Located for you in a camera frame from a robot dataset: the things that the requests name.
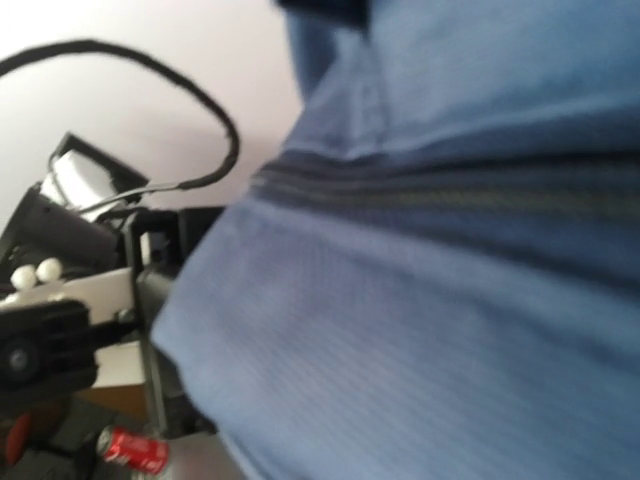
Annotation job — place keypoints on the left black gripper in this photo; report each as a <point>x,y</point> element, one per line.
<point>165,300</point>

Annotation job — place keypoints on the navy blue backpack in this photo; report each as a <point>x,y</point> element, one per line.
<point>438,277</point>

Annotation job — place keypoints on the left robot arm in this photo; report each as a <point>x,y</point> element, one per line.
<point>85,296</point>

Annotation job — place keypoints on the red soda can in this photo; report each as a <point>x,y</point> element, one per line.
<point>134,451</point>

